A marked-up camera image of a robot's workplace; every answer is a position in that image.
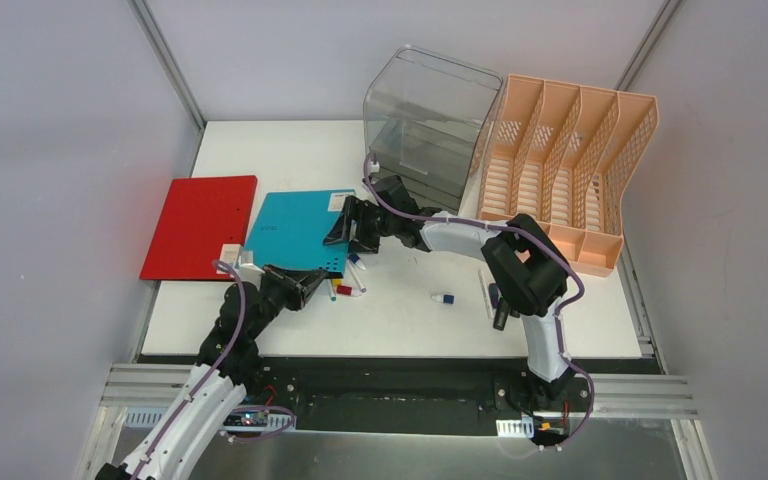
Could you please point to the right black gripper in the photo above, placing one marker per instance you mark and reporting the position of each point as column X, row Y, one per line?
column 354, row 209

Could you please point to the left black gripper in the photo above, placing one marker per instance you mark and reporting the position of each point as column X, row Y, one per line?
column 292, row 287

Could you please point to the teal notebook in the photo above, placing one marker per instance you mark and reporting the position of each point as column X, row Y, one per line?
column 289, row 230

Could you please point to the red folder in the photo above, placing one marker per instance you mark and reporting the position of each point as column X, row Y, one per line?
column 199, row 215

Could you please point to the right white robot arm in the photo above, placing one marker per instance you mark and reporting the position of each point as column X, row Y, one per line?
column 533, row 277

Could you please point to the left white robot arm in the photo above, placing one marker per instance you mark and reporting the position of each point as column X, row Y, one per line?
column 227, row 366

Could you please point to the teal marker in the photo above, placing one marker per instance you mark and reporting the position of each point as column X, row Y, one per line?
column 331, row 291

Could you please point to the purple marker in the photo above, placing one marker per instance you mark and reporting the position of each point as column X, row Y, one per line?
column 356, row 277

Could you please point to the small blue cap bottle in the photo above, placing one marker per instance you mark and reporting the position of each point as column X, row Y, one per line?
column 447, row 299

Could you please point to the clear grey drawer box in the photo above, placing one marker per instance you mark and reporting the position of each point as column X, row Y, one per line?
column 425, row 115

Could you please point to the white pen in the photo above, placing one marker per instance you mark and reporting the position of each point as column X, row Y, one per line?
column 483, row 286

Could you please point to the green highlighter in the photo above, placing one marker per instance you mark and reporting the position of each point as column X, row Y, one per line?
column 501, row 314

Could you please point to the peach file organizer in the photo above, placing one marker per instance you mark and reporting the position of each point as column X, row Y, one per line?
column 564, row 154

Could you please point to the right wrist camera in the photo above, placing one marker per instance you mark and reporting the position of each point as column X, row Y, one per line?
column 371, row 165

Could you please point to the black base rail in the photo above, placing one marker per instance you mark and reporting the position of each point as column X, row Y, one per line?
column 450, row 397

